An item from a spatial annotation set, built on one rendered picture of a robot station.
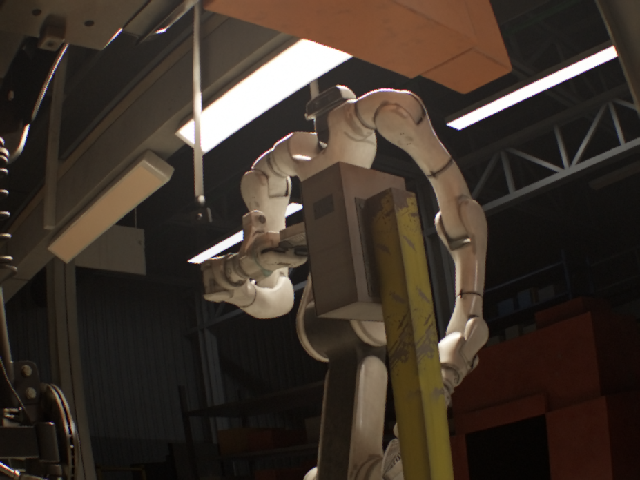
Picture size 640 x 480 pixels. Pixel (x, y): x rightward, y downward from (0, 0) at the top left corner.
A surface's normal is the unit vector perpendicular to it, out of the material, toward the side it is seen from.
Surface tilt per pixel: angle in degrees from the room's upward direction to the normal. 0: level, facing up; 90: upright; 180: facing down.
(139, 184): 153
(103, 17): 180
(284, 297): 99
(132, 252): 90
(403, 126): 145
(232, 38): 90
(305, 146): 90
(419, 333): 90
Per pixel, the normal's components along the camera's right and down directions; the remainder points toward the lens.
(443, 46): 0.13, 0.95
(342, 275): -0.73, -0.11
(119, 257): 0.68, -0.29
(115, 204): -0.22, 0.79
